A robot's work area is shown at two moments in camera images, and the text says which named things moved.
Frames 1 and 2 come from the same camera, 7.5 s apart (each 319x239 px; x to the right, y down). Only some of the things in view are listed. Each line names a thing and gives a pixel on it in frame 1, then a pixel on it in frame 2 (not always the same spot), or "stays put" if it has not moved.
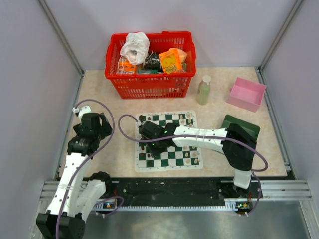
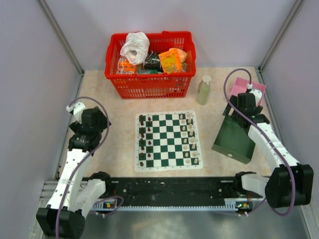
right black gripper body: x=155 y=148 → x=234 y=99
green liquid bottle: x=203 y=91 stays put
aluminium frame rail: x=61 y=37 stays put
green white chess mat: x=174 y=158 stays put
